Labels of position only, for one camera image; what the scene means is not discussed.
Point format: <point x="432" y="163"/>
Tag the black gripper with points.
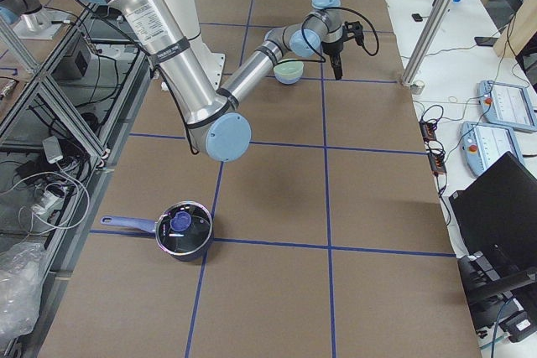
<point x="333" y="49"/>

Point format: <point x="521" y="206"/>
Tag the green bowl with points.
<point x="288" y="66"/>

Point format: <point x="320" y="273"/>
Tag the blue bowl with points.
<point x="288" y="78"/>

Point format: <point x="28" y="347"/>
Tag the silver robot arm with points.
<point x="212" y="124"/>

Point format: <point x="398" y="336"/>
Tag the small black square device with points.
<point x="417" y="17"/>

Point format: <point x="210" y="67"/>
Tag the black orange power strip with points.
<point x="434" y="149"/>

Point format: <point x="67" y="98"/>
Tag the lower blue teach pendant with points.
<point x="484" y="143"/>

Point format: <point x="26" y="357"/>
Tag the blue teach pendant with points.
<point x="484" y="143"/>
<point x="506" y="104"/>

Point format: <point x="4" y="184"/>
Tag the upper blue teach pendant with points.
<point x="506" y="104"/>

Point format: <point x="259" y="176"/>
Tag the black laptop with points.
<point x="499" y="209"/>

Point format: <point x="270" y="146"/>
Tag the blue saucepan with lid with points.
<point x="185" y="230"/>

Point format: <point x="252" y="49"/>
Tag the clear plastic bag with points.
<point x="21" y="288"/>

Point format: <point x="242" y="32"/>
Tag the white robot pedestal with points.
<point x="185" y="14"/>

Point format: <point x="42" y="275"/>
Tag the aluminium frame post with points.
<point x="425" y="40"/>

